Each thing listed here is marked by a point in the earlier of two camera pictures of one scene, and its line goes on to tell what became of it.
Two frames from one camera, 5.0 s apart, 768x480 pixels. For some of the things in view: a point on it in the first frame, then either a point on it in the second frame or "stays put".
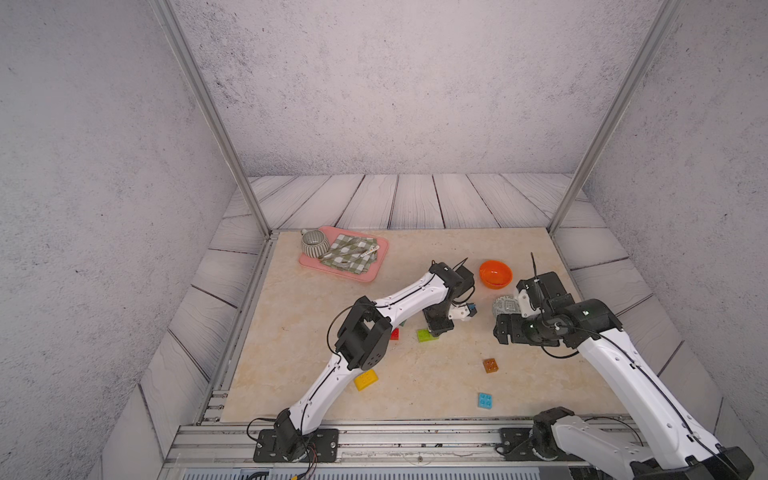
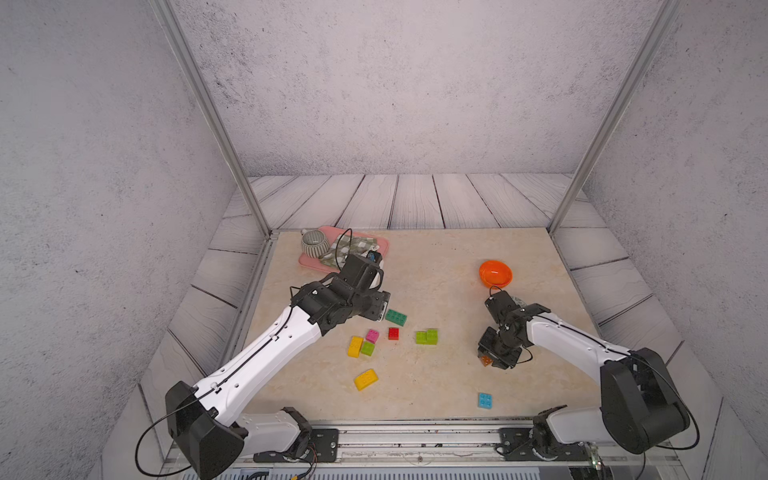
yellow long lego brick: (365, 379) stays put
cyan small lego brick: (484, 400) stays put
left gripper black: (439, 328) → (378, 308)
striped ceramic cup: (314, 243) stays put
